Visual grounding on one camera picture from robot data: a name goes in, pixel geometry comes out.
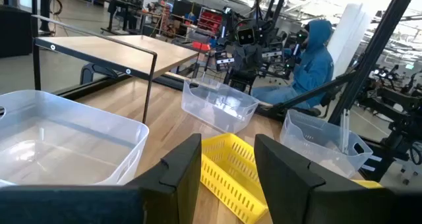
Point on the black aluminium rig frame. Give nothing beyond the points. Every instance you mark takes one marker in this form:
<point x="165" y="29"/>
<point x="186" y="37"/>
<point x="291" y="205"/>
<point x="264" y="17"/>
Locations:
<point x="372" y="52"/>

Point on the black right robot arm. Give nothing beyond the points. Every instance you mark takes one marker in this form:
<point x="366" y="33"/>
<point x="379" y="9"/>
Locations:
<point x="245" y="57"/>

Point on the background robot station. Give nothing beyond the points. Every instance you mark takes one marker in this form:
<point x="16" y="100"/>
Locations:
<point x="395" y="99"/>

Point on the clear plastic basket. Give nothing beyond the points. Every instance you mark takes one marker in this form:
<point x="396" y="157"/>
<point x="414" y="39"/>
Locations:
<point x="316" y="145"/>
<point x="66" y="145"/>
<point x="217" y="108"/>

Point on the person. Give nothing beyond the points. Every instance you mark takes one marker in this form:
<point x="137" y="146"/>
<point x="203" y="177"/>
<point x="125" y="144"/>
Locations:
<point x="313" y="66"/>

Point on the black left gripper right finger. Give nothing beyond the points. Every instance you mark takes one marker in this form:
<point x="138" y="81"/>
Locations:
<point x="290" y="191"/>

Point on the red bin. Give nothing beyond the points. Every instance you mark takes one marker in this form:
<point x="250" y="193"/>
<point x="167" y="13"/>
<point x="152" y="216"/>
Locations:
<point x="201" y="46"/>

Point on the black chair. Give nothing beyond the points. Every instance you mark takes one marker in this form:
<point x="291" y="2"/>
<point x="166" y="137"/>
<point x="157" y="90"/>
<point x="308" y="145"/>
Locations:
<point x="99" y="69"/>

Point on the red storage bin rack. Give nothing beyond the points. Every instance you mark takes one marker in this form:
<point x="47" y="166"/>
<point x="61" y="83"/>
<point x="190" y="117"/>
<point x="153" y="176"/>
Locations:
<point x="209" y="21"/>

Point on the black cabinet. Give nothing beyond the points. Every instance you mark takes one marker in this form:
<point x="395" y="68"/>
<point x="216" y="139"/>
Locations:
<point x="14" y="33"/>

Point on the wooden shelf with black frame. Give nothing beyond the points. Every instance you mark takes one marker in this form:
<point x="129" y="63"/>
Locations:
<point x="132" y="52"/>

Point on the white foam board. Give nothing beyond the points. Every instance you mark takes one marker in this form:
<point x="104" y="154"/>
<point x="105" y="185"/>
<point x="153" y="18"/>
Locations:
<point x="349" y="36"/>

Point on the black workbench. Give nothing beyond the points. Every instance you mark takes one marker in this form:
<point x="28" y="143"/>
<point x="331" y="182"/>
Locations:
<point x="122" y="6"/>

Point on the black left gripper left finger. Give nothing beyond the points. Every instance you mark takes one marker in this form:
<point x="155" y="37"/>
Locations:
<point x="171" y="191"/>

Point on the yellow slotted plastic basket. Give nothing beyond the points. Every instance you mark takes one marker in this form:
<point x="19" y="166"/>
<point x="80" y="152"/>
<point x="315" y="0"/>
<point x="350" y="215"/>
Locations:
<point x="227" y="164"/>
<point x="367" y="184"/>

